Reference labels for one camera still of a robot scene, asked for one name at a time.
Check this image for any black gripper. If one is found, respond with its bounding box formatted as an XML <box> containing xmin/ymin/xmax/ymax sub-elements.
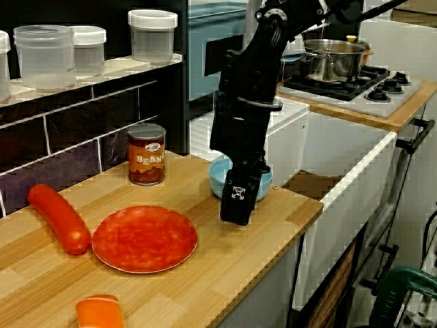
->
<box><xmin>210</xmin><ymin>97</ymin><xmax>283</xmax><ymax>226</ymax></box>

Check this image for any light blue bowl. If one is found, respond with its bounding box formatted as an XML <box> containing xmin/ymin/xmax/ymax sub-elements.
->
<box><xmin>208</xmin><ymin>157</ymin><xmax>274</xmax><ymax>202</ymax></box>

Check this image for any brown beans can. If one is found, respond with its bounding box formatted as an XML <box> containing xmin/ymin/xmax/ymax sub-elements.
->
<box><xmin>127</xmin><ymin>123</ymin><xmax>167</xmax><ymax>187</ymax></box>

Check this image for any red round plate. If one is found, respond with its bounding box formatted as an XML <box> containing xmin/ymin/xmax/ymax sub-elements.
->
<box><xmin>91</xmin><ymin>205</ymin><xmax>199</xmax><ymax>275</ymax></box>

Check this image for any white toy sink unit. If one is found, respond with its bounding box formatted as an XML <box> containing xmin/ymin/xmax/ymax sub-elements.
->
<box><xmin>189</xmin><ymin>94</ymin><xmax>399</xmax><ymax>312</ymax></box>

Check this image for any brown wooden slat panel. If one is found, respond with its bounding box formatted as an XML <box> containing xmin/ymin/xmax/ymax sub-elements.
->
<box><xmin>307</xmin><ymin>238</ymin><xmax>358</xmax><ymax>328</ymax></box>

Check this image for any stainless steel pot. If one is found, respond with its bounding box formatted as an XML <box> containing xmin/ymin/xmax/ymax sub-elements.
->
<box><xmin>300</xmin><ymin>35</ymin><xmax>373</xmax><ymax>83</ymax></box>

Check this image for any grey toy stove top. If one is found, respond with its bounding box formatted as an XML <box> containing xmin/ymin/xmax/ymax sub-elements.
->
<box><xmin>278</xmin><ymin>64</ymin><xmax>424</xmax><ymax>119</ymax></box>

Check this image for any dark tiled backsplash shelf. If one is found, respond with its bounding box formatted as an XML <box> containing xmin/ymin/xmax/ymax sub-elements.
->
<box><xmin>0</xmin><ymin>54</ymin><xmax>187</xmax><ymax>219</ymax></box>

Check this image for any red toy sausage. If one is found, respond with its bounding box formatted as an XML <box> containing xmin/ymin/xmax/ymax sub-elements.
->
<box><xmin>27</xmin><ymin>183</ymin><xmax>92</xmax><ymax>256</ymax></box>

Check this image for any clear jar with white lid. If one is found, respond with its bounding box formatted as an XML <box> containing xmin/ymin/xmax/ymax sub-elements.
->
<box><xmin>0</xmin><ymin>29</ymin><xmax>12</xmax><ymax>103</ymax></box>
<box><xmin>128</xmin><ymin>9</ymin><xmax>179</xmax><ymax>64</ymax></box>
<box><xmin>70</xmin><ymin>25</ymin><xmax>107</xmax><ymax>77</ymax></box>

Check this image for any green clamp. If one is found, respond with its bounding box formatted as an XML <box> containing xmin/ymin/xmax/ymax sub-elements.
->
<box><xmin>368</xmin><ymin>266</ymin><xmax>437</xmax><ymax>328</ymax></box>

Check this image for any clear lidless plastic jar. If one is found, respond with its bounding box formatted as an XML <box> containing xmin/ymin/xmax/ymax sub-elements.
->
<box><xmin>13</xmin><ymin>25</ymin><xmax>76</xmax><ymax>90</ymax></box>

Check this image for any wide black kitchen post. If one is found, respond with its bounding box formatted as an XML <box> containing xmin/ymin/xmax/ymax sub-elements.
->
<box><xmin>177</xmin><ymin>0</ymin><xmax>191</xmax><ymax>155</ymax></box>

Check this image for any black cabinet handle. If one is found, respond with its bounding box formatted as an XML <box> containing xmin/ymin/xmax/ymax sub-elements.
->
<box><xmin>360</xmin><ymin>244</ymin><xmax>399</xmax><ymax>297</ymax></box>

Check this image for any black oven handle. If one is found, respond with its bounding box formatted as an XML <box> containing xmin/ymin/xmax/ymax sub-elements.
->
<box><xmin>395</xmin><ymin>118</ymin><xmax>437</xmax><ymax>154</ymax></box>

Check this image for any black cable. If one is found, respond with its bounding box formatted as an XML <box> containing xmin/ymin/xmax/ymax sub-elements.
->
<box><xmin>421</xmin><ymin>210</ymin><xmax>437</xmax><ymax>267</ymax></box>

